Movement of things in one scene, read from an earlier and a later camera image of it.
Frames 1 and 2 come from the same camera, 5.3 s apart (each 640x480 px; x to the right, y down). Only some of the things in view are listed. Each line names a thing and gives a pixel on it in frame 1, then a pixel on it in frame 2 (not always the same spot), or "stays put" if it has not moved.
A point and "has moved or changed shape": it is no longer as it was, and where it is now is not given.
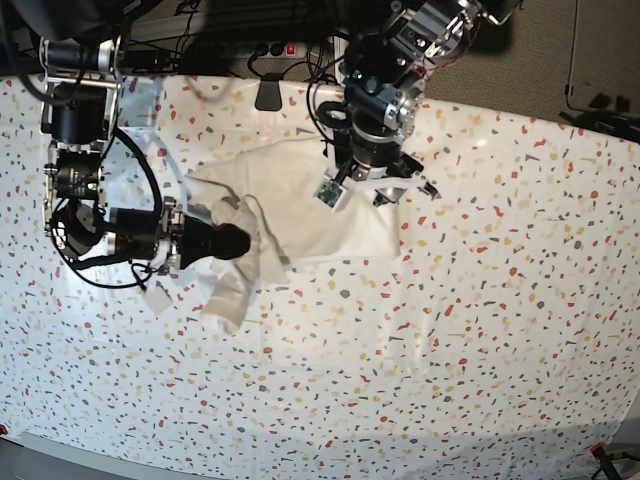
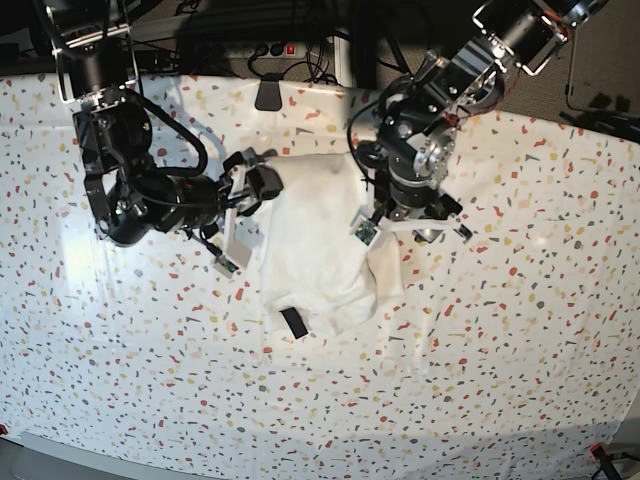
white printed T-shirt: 272,194 has moved or changed shape
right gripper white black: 389,183 -> 425,220
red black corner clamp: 597,449 stays put
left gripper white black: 197,240 -> 264,182
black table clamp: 269,95 stays put
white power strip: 221,50 stays put
